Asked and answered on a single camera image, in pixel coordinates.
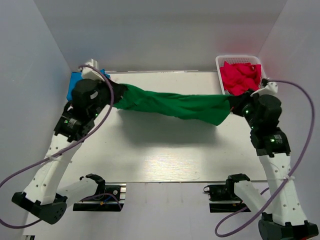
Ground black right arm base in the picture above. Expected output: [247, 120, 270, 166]
[203, 184, 251, 213]

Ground folded blue t shirt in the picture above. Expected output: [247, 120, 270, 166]
[66, 68, 115, 105]

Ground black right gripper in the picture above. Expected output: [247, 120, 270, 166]
[228, 88, 261, 130]

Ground white plastic basket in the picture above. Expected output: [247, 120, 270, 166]
[215, 55, 267, 96]

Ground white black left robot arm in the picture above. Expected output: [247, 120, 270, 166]
[11, 79, 128, 225]

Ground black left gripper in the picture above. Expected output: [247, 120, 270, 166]
[88, 74, 127, 119]

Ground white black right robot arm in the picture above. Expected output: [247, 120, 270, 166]
[225, 93, 319, 240]

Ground crumpled red t shirt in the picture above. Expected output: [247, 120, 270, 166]
[219, 62, 262, 96]

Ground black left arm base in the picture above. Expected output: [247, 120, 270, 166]
[72, 183, 127, 213]

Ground green t shirt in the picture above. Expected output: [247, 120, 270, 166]
[113, 84, 231, 126]

